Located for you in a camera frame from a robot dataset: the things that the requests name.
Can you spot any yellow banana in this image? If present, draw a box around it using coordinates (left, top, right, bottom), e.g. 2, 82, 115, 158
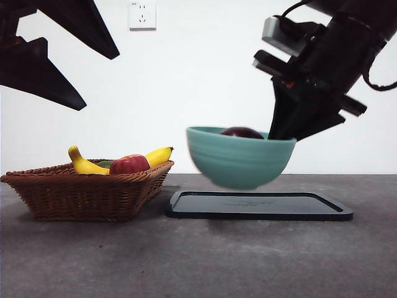
68, 145, 174, 175

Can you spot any brown wicker basket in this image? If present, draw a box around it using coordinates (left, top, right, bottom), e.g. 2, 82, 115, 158
0, 160, 175, 223

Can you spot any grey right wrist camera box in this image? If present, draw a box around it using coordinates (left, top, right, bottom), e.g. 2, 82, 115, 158
261, 16, 311, 56

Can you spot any black tray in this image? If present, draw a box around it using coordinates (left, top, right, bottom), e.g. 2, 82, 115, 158
164, 189, 354, 222

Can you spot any white wall socket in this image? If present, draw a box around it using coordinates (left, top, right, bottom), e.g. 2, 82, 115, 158
128, 0, 157, 31

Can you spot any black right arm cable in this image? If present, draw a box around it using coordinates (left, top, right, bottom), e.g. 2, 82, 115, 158
362, 43, 397, 91

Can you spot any red apple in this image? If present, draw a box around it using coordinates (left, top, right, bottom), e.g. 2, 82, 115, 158
109, 154, 151, 175

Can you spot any dark red plum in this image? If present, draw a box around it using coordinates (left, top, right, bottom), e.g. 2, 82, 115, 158
220, 126, 264, 140

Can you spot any teal bowl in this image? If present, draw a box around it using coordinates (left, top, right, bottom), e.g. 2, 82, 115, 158
185, 125, 297, 191

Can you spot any black right camera cable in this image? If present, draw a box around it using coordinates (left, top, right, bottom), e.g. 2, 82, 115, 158
280, 0, 314, 34

